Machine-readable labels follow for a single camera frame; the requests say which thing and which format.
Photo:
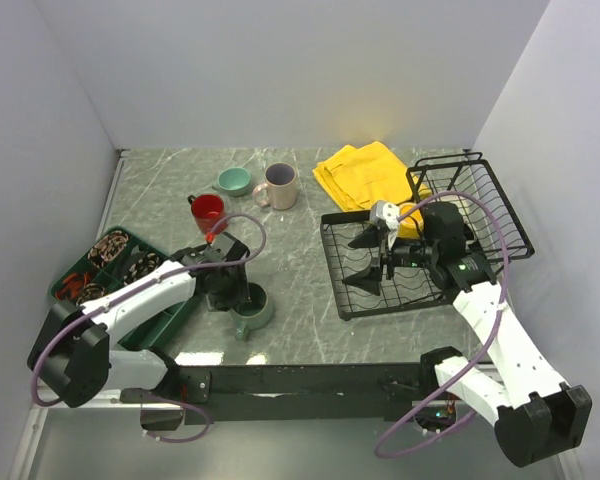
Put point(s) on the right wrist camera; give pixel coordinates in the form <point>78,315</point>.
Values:
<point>385,217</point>

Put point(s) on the small teal cup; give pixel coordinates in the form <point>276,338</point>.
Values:
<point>234,182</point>

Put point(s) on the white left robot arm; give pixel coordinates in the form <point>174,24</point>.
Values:
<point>77,352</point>

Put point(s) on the black front base bar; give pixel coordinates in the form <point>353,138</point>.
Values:
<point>300,392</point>

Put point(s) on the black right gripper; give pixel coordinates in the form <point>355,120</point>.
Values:
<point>368,279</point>

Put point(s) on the green organizer tray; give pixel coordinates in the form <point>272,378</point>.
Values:
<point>118,258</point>

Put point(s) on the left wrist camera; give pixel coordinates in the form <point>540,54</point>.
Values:
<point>218,241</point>

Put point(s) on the black wire dish rack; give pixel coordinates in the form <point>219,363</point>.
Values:
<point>473,187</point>

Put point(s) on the red mug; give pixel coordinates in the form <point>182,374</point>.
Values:
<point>208,211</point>

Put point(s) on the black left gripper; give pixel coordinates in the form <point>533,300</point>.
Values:
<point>238,295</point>

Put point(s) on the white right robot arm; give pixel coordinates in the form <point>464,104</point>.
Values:
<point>534,411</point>

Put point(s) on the yellow cloth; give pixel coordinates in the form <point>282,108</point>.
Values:
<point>355,178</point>

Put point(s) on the pink mug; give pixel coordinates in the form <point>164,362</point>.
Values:
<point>279,189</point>

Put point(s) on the green glazed mug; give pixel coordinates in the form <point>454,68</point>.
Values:
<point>253,314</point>

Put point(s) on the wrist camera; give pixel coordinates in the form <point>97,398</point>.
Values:
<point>218,241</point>
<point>385,217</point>

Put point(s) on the yellow mug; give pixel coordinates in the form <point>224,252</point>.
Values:
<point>412,227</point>

